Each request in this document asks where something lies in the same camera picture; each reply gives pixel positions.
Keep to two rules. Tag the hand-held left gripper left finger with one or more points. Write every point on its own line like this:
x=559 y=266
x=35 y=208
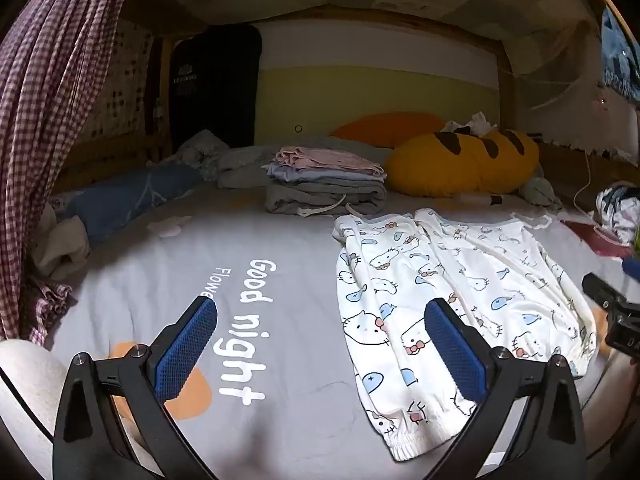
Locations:
x=187 y=347

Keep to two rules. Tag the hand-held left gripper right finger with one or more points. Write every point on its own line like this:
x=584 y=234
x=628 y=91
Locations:
x=455 y=355

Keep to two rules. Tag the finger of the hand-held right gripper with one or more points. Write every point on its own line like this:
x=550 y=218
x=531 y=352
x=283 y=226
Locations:
x=600 y=290
x=632 y=267

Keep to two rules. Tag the white cat print pants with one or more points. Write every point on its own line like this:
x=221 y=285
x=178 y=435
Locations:
x=450 y=270

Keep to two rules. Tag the green object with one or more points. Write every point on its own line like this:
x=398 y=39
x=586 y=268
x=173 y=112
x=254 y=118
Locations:
x=636 y=240

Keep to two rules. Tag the red book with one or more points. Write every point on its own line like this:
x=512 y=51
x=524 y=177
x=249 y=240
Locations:
x=590 y=237

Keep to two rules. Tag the white dark patterned cloth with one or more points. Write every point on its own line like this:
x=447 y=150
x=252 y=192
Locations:
x=617 y=210

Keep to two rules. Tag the grey-green cloth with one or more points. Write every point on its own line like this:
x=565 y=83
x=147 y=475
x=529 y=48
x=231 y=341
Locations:
x=537 y=190

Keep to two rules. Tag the grey printed bedsheet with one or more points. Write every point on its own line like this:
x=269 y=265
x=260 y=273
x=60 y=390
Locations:
x=280 y=240

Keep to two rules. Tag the white bottle black cap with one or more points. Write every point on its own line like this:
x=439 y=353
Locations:
x=487 y=199

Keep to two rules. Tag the cream bunched cloth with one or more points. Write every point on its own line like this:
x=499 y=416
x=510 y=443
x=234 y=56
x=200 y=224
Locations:
x=60 y=250

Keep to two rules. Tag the blue pillow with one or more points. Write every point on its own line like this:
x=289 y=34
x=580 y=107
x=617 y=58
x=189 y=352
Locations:
x=120 y=200

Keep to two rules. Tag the yellow striped plush pillow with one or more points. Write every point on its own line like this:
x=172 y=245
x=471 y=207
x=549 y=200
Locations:
x=450 y=170

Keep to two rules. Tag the grey crumpled cloth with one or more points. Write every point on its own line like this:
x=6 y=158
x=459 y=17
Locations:
x=202 y=150

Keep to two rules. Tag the grey folded sweatpants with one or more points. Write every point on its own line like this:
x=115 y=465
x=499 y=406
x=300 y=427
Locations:
x=320 y=195

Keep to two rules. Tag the light blue folded garment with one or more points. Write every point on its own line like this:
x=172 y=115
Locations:
x=300 y=176

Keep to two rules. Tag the white crumpled cloth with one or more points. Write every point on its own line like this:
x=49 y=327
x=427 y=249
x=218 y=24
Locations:
x=475 y=122

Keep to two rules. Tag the white mosquito net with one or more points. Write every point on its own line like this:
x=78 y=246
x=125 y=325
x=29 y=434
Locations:
x=550 y=75

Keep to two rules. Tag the pink folded garment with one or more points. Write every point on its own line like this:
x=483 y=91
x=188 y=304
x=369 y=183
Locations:
x=330 y=159

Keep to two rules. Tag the orange pillow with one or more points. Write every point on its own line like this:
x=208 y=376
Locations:
x=380 y=130

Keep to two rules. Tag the black hanging garment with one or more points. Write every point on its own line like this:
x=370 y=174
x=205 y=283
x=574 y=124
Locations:
x=215 y=85

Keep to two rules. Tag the purple checked curtain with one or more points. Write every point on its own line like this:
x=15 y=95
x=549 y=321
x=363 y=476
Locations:
x=45 y=85

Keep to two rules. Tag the blue wall poster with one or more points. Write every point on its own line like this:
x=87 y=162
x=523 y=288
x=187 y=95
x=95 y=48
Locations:
x=620 y=55

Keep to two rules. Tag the patterned wall cloth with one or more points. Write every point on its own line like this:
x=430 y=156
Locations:
x=120 y=85

